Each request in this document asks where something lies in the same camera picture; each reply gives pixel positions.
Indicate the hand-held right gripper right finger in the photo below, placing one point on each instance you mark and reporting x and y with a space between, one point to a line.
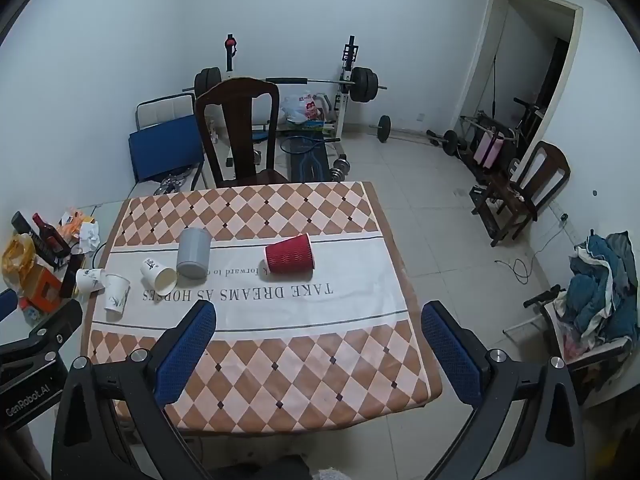
452 355

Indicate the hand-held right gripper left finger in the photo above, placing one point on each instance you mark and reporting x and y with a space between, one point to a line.
187 355

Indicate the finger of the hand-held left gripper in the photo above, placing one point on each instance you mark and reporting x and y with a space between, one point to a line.
6 304
50 327

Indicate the red ribbed paper cup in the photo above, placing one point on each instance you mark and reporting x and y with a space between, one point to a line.
290 256

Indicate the white printed paper cup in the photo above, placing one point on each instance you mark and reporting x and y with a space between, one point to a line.
116 299
157 276
90 280

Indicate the grey plastic cup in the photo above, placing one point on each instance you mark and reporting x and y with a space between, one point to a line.
194 255

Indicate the orange cardboard box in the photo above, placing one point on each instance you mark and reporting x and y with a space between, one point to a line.
42 287

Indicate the orange plastic bag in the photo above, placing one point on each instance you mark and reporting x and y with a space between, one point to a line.
17 256

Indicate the dark wine bottles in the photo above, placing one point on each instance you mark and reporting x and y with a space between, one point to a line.
32 242

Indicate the dark bottle red cap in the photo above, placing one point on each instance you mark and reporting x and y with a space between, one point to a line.
50 234

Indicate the checkered orange tablecloth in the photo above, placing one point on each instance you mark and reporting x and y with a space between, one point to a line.
280 360

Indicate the crumpled white tissue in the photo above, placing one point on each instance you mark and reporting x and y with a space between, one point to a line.
90 238

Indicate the orange snack packet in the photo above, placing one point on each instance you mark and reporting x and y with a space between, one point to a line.
75 221

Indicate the pile of blue clothes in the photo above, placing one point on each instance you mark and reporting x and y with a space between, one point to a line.
587 295

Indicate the pink bag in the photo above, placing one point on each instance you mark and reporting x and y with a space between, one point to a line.
488 151

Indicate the blue padded metal chair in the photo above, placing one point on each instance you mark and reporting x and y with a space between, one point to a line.
165 147

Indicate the dark wooden chair pale back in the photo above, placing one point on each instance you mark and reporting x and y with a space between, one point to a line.
550 170

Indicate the chrome dumbbell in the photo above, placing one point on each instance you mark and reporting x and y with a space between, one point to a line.
341 168

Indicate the floor barbell small black plates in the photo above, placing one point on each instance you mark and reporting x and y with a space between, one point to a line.
383 128

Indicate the blue tennis racket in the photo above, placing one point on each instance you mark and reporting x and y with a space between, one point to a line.
302 145

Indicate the white plastic bag red print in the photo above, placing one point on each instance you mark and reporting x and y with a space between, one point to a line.
300 107

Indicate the white weight bench rack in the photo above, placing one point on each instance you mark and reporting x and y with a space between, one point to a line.
346 100

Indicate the barbell with black plates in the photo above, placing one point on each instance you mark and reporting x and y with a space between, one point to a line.
362 84

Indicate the cream door frame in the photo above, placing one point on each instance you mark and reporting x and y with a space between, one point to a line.
575 60

